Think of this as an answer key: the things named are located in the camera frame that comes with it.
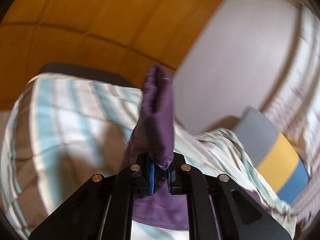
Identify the purple quilted puffer jacket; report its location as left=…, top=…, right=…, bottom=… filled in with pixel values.
left=127, top=64, right=272, bottom=239

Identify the striped bed duvet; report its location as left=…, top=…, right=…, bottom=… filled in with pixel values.
left=1, top=74, right=297, bottom=239

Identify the grey yellow blue headboard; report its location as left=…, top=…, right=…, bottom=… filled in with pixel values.
left=233, top=107, right=309, bottom=205

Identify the white patterned curtain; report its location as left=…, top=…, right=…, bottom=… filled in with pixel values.
left=264, top=5, right=319, bottom=216

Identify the orange wooden wardrobe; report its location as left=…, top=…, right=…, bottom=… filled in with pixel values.
left=1, top=0, right=222, bottom=110

